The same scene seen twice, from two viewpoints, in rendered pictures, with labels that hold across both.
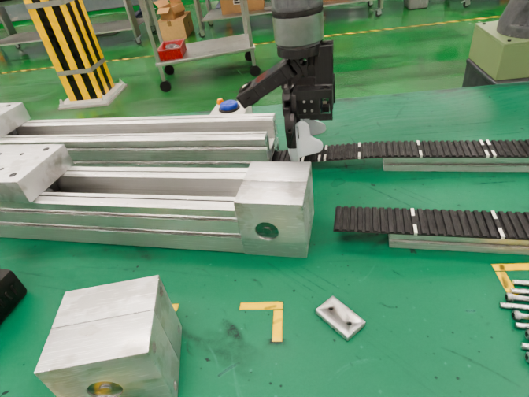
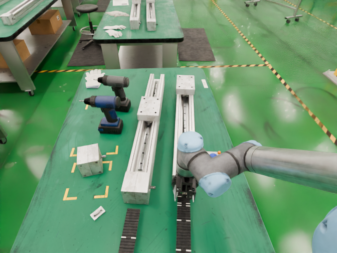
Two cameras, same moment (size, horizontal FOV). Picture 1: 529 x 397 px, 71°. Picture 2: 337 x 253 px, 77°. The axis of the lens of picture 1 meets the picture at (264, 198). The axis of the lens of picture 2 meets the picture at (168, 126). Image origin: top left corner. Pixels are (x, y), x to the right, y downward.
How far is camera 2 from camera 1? 0.78 m
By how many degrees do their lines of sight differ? 56
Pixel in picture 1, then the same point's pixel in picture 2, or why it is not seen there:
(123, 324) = (85, 157)
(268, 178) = (138, 179)
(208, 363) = (91, 181)
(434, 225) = (125, 245)
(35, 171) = (144, 115)
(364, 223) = (129, 219)
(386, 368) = (80, 225)
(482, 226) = not seen: outside the picture
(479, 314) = not seen: outside the picture
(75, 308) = (92, 147)
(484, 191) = not seen: outside the picture
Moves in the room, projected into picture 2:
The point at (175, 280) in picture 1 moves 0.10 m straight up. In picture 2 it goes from (120, 166) to (116, 153)
